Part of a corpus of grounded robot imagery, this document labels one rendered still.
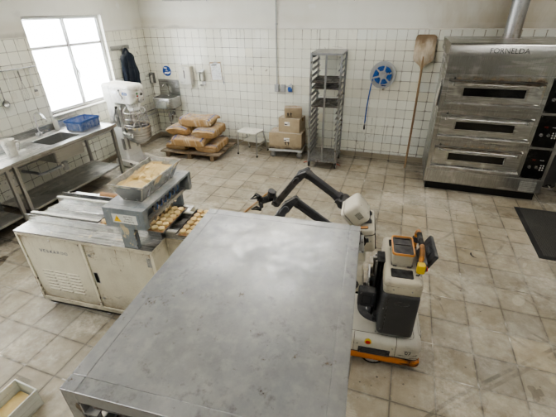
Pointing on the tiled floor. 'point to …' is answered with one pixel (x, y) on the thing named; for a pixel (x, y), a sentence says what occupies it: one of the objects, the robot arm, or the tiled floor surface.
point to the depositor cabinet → (88, 262)
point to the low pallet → (198, 151)
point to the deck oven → (493, 117)
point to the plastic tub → (19, 400)
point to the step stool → (251, 137)
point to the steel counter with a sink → (35, 138)
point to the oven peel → (423, 50)
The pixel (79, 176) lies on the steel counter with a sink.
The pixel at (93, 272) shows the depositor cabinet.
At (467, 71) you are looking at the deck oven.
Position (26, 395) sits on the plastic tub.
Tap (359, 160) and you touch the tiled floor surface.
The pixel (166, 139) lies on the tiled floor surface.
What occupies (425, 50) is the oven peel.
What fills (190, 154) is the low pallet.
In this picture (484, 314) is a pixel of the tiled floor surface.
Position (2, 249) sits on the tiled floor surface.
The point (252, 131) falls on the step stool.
